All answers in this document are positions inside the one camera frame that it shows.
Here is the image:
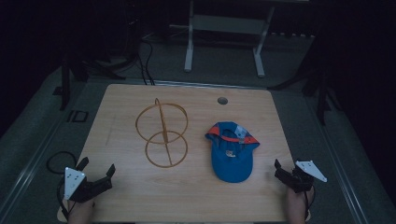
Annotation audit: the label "white metal table frame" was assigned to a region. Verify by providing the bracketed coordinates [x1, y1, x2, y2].
[183, 0, 312, 78]

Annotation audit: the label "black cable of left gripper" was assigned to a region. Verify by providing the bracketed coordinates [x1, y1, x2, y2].
[46, 150, 79, 220]

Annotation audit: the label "black metal stand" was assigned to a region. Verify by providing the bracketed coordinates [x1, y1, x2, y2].
[51, 52, 127, 112]
[266, 59, 344, 126]

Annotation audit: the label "wooden ring hat stand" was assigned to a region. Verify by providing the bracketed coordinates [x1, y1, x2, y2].
[134, 97, 190, 169]

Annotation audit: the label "person's right hand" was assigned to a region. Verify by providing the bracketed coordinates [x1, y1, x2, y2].
[286, 186, 316, 224]

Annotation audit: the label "blue and orange cap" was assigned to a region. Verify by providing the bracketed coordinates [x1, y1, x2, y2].
[204, 120, 261, 184]

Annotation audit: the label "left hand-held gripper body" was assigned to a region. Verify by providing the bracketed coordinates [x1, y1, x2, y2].
[64, 166, 113, 204]

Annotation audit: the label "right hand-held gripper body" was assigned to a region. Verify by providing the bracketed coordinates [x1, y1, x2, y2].
[275, 160, 329, 194]

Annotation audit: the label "black floor cables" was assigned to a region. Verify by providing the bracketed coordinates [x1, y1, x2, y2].
[135, 38, 157, 87]

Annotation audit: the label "person's left hand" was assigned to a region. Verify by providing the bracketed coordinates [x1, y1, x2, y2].
[66, 198, 96, 224]

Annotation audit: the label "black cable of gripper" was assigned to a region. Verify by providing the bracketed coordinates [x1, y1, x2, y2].
[46, 150, 79, 220]
[303, 184, 318, 222]

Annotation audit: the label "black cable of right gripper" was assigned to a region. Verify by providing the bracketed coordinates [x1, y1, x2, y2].
[303, 184, 318, 222]

